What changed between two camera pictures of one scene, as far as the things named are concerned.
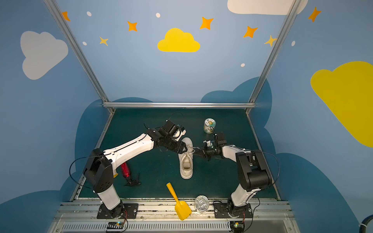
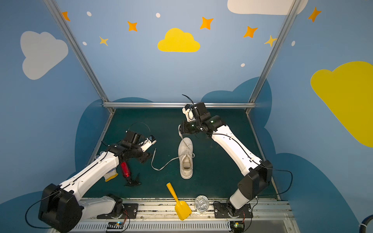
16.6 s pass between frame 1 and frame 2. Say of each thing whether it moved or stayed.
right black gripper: moved
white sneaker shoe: stayed
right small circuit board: stayed
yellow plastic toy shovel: stayed
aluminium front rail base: stayed
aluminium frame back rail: stayed
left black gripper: moved
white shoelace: moved
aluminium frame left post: stayed
